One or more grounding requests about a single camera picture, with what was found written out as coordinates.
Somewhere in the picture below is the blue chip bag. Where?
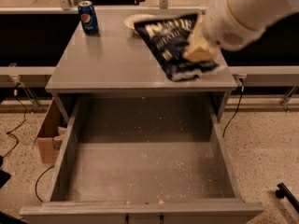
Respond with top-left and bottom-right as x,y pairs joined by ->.
134,13 -> 223,82

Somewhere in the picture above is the blue Pepsi can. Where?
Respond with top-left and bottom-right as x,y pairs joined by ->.
78,1 -> 99,35

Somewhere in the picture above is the black cable on right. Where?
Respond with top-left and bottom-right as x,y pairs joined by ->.
221,77 -> 245,139

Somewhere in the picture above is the black cable on left floor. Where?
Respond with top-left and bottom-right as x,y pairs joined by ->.
0,82 -> 28,161

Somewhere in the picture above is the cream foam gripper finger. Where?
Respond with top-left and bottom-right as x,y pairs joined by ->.
182,16 -> 217,63

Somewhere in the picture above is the metal bracket right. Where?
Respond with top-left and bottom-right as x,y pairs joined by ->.
280,86 -> 299,113

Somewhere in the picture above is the grey cabinet counter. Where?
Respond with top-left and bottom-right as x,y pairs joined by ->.
46,6 -> 236,119

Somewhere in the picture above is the white paper bowl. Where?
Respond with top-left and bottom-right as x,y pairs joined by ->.
124,14 -> 155,35

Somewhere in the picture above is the cardboard box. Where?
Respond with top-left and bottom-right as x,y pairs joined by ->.
36,100 -> 66,163

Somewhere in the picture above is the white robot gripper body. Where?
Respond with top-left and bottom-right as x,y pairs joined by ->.
203,0 -> 299,51

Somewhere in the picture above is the metal bracket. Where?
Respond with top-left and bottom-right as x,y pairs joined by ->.
8,63 -> 40,113
280,86 -> 299,113

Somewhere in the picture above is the metal bracket left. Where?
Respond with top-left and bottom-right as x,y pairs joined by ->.
8,63 -> 40,113

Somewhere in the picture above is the open grey drawer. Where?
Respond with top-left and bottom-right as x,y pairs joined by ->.
21,96 -> 263,224

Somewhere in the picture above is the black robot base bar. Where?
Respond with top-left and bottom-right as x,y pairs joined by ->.
275,183 -> 299,214

